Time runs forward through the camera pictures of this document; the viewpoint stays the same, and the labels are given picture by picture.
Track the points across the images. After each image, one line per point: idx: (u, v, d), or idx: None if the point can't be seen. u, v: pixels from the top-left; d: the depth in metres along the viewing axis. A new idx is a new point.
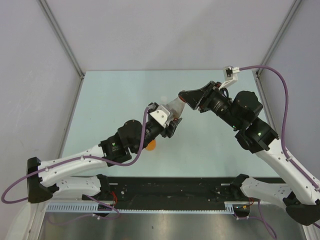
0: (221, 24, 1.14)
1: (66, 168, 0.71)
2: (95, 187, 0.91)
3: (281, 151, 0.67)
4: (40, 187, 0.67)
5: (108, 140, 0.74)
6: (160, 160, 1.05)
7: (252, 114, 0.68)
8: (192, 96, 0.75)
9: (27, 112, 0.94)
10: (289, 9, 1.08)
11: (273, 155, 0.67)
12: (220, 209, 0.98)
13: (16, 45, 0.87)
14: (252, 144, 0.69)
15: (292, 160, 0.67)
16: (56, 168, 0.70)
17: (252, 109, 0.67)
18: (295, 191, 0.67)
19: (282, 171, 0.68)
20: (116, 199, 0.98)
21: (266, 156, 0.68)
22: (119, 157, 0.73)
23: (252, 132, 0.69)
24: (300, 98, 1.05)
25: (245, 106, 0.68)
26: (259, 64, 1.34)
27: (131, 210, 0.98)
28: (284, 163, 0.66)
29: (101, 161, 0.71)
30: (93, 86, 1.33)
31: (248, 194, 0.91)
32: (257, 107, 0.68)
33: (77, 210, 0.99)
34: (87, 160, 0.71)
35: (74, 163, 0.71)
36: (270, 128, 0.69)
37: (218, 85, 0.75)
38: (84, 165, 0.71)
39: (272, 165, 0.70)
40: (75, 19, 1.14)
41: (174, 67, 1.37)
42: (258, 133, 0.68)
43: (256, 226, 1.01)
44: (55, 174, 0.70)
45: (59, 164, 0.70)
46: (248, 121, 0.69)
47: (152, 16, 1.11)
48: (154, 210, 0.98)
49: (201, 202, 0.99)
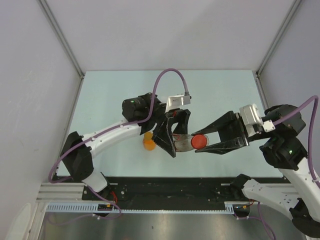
0: (221, 23, 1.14)
1: (109, 135, 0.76)
2: (103, 183, 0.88)
3: (308, 172, 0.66)
4: (90, 156, 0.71)
5: (131, 117, 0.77)
6: (160, 158, 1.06)
7: (292, 133, 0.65)
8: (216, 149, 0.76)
9: (27, 112, 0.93)
10: (289, 8, 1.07)
11: (300, 175, 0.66)
12: (219, 209, 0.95)
13: (15, 44, 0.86)
14: (278, 161, 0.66)
15: (318, 182, 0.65)
16: (100, 137, 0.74)
17: (295, 129, 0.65)
18: (313, 211, 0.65)
19: (304, 191, 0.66)
20: (116, 199, 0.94)
21: (292, 174, 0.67)
22: (147, 127, 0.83)
23: (282, 148, 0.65)
24: (300, 98, 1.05)
25: (289, 124, 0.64)
26: (259, 64, 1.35)
27: (132, 210, 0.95)
28: (309, 183, 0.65)
29: (137, 125, 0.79)
30: (93, 85, 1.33)
31: (249, 196, 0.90)
32: (300, 126, 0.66)
33: (76, 210, 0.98)
34: (125, 128, 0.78)
35: (115, 132, 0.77)
36: (301, 146, 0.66)
37: (244, 132, 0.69)
38: (123, 132, 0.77)
39: (295, 185, 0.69)
40: (75, 19, 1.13)
41: (174, 67, 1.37)
42: (289, 151, 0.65)
43: (253, 225, 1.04)
44: (102, 142, 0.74)
45: (103, 132, 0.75)
46: (284, 139, 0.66)
47: (152, 16, 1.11)
48: (154, 210, 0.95)
49: (200, 202, 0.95)
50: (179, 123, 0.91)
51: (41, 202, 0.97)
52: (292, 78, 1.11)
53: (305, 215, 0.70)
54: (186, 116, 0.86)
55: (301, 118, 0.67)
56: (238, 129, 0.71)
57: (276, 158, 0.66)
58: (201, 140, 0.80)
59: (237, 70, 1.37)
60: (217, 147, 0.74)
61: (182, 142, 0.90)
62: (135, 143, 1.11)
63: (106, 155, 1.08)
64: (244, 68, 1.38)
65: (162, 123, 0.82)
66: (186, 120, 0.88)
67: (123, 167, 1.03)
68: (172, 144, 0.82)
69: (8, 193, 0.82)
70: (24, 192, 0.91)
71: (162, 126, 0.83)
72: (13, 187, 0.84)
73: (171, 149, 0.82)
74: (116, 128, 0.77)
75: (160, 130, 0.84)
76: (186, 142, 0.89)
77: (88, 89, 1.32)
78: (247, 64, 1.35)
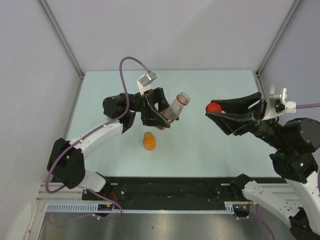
0: (221, 23, 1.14)
1: (96, 135, 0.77)
2: (102, 181, 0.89)
3: (316, 186, 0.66)
4: (82, 157, 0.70)
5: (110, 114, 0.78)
6: (160, 158, 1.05)
7: (309, 149, 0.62)
8: (224, 122, 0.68)
9: (27, 113, 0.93)
10: (289, 8, 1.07)
11: (307, 188, 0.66)
12: (219, 209, 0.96)
13: (15, 45, 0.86)
14: (288, 173, 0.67)
15: None
16: (88, 138, 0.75)
17: (313, 146, 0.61)
18: (312, 221, 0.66)
19: (308, 203, 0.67)
20: (116, 199, 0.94)
21: (299, 185, 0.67)
22: (127, 123, 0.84)
23: (294, 160, 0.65)
24: (300, 99, 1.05)
25: (308, 140, 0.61)
26: (259, 64, 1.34)
27: (131, 210, 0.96)
28: (315, 198, 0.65)
29: (118, 122, 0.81)
30: (93, 86, 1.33)
31: (248, 197, 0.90)
32: (318, 144, 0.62)
33: (76, 210, 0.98)
34: (109, 127, 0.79)
35: (100, 132, 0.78)
36: (312, 160, 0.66)
37: (261, 113, 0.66)
38: (107, 131, 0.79)
39: (300, 195, 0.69)
40: (75, 19, 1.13)
41: (174, 67, 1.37)
42: (300, 164, 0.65)
43: (252, 225, 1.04)
44: (90, 142, 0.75)
45: (89, 134, 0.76)
46: (298, 152, 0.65)
47: (152, 16, 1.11)
48: (154, 211, 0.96)
49: (200, 202, 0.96)
50: (158, 102, 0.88)
51: (41, 202, 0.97)
52: (292, 78, 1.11)
53: (305, 226, 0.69)
54: (160, 91, 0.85)
55: None
56: (257, 109, 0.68)
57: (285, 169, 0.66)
58: (216, 108, 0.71)
59: (237, 69, 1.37)
60: (227, 117, 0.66)
61: (168, 110, 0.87)
62: (135, 144, 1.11)
63: (106, 154, 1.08)
64: (244, 68, 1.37)
65: (143, 103, 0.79)
66: (162, 95, 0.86)
67: (123, 167, 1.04)
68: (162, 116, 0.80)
69: (8, 193, 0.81)
70: (24, 192, 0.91)
71: (142, 105, 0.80)
72: (13, 187, 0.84)
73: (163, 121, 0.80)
74: (101, 128, 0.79)
75: (144, 108, 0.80)
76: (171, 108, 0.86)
77: (88, 89, 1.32)
78: (247, 64, 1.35)
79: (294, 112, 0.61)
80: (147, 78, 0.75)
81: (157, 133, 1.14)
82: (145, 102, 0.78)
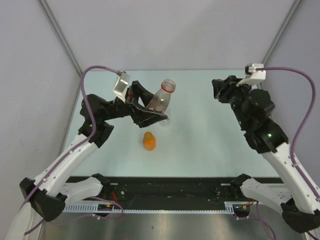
0: (221, 23, 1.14)
1: (63, 167, 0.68)
2: (97, 184, 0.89)
3: (289, 156, 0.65)
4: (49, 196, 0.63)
5: (84, 125, 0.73)
6: (160, 158, 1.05)
7: (262, 113, 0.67)
8: (217, 88, 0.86)
9: (27, 113, 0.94)
10: (289, 9, 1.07)
11: (279, 158, 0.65)
12: (219, 209, 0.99)
13: (15, 45, 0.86)
14: (260, 146, 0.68)
15: (298, 167, 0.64)
16: (53, 174, 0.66)
17: (264, 108, 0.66)
18: (296, 199, 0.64)
19: (285, 176, 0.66)
20: (116, 199, 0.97)
21: (272, 157, 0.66)
22: (101, 134, 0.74)
23: (262, 131, 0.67)
24: (300, 99, 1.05)
25: (256, 103, 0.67)
26: (259, 64, 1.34)
27: (131, 210, 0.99)
28: (289, 169, 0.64)
29: (88, 143, 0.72)
30: (93, 86, 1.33)
31: (248, 194, 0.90)
32: (269, 106, 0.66)
33: (77, 210, 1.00)
34: (77, 150, 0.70)
35: (67, 161, 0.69)
36: (281, 131, 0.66)
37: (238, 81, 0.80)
38: (76, 156, 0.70)
39: (278, 169, 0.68)
40: (75, 19, 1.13)
41: (174, 67, 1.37)
42: (268, 135, 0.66)
43: (253, 225, 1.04)
44: (56, 178, 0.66)
45: (54, 168, 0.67)
46: (258, 120, 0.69)
47: (152, 16, 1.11)
48: (154, 211, 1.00)
49: (201, 202, 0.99)
50: (141, 96, 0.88)
51: None
52: (291, 78, 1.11)
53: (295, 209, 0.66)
54: (137, 84, 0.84)
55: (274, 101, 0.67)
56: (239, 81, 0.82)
57: (254, 142, 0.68)
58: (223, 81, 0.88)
59: (237, 69, 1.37)
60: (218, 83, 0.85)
61: (159, 103, 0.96)
62: (134, 143, 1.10)
63: (106, 154, 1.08)
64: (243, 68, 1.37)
65: (131, 110, 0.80)
66: (141, 87, 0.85)
67: (123, 167, 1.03)
68: (154, 112, 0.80)
69: (7, 193, 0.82)
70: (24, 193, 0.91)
71: (131, 110, 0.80)
72: (13, 187, 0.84)
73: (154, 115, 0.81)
74: (67, 155, 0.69)
75: (134, 112, 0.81)
76: (162, 101, 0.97)
77: (88, 90, 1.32)
78: (247, 64, 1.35)
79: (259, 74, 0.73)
80: (122, 85, 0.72)
81: (157, 132, 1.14)
82: (133, 107, 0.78)
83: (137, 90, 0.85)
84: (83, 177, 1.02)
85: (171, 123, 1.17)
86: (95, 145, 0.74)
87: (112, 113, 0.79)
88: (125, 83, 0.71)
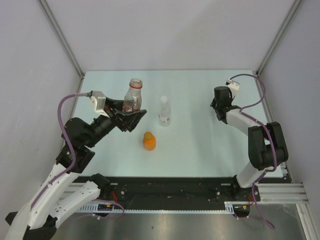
0: (221, 24, 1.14)
1: (43, 201, 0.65)
2: (93, 190, 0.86)
3: (237, 110, 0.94)
4: (35, 230, 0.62)
5: (61, 152, 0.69)
6: (160, 158, 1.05)
7: (219, 95, 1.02)
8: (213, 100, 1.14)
9: (27, 113, 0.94)
10: (289, 9, 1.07)
11: (229, 112, 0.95)
12: (220, 209, 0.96)
13: (15, 45, 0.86)
14: (222, 117, 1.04)
15: (243, 111, 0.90)
16: (34, 208, 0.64)
17: (219, 90, 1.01)
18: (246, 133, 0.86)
19: (237, 123, 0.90)
20: (116, 199, 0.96)
21: (229, 117, 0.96)
22: (81, 160, 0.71)
23: (224, 107, 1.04)
24: (299, 99, 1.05)
25: (217, 89, 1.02)
26: (259, 64, 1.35)
27: (131, 210, 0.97)
28: (237, 114, 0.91)
29: (67, 173, 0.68)
30: (93, 86, 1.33)
31: (239, 178, 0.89)
32: (223, 89, 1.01)
33: (77, 210, 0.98)
34: (55, 183, 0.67)
35: (46, 195, 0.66)
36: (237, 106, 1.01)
37: None
38: (55, 189, 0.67)
39: (236, 123, 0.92)
40: (75, 19, 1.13)
41: (174, 67, 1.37)
42: (226, 108, 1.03)
43: (253, 224, 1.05)
44: (37, 212, 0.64)
45: (35, 202, 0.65)
46: (220, 100, 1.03)
47: (152, 16, 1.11)
48: (154, 211, 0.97)
49: (201, 202, 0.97)
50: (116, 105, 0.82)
51: None
52: (291, 78, 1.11)
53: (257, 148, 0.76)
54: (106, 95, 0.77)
55: (229, 87, 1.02)
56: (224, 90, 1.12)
57: (219, 114, 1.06)
58: None
59: (237, 69, 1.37)
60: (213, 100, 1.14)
61: (137, 102, 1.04)
62: (134, 144, 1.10)
63: (106, 154, 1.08)
64: (244, 68, 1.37)
65: (119, 118, 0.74)
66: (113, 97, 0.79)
67: (123, 166, 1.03)
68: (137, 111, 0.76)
69: (8, 194, 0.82)
70: (24, 191, 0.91)
71: (118, 120, 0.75)
72: (13, 187, 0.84)
73: (137, 113, 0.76)
74: (46, 190, 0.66)
75: (121, 120, 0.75)
76: (138, 99, 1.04)
77: (85, 102, 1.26)
78: (247, 64, 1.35)
79: (236, 87, 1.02)
80: (101, 100, 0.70)
81: (157, 132, 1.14)
82: (119, 115, 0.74)
83: (107, 102, 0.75)
84: (86, 178, 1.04)
85: (171, 123, 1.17)
86: (75, 173, 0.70)
87: (97, 133, 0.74)
88: (103, 98, 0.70)
